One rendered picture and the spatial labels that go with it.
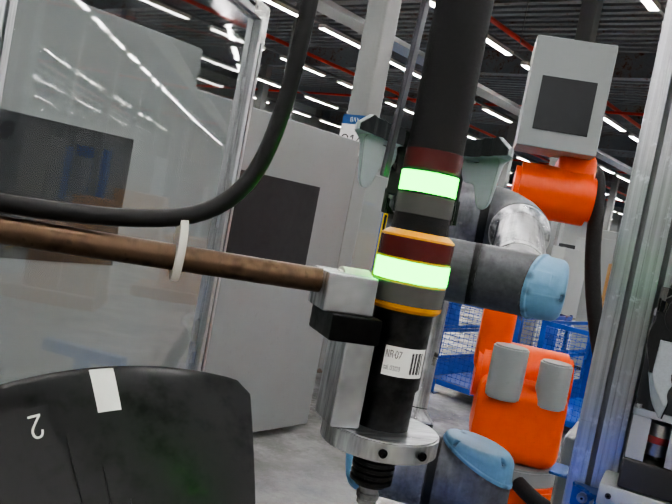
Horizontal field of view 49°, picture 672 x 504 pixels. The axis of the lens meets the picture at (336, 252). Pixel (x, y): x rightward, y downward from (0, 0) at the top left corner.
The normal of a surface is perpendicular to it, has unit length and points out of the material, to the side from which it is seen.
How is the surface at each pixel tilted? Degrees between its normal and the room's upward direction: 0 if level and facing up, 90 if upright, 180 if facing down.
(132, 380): 44
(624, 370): 90
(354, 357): 90
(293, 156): 90
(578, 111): 90
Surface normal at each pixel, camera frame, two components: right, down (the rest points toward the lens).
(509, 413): -0.18, 0.02
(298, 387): 0.77, 0.18
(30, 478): 0.43, -0.49
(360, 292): 0.32, 0.11
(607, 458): -0.44, -0.04
